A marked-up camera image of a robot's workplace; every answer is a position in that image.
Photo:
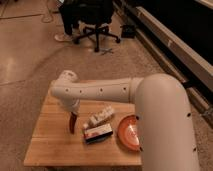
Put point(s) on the red white black box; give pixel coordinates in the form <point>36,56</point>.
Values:
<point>97,133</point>

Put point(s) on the black box on floor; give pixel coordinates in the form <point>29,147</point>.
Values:
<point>128,31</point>

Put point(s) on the black office chair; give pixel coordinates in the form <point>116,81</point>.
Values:
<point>97,15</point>

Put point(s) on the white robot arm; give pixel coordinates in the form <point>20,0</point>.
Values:
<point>165,126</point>

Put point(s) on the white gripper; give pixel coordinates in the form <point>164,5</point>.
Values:
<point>71,105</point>

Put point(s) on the seated person in black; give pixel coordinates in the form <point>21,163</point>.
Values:
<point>70,14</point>

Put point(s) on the wooden table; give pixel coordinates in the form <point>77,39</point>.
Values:
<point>52,144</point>

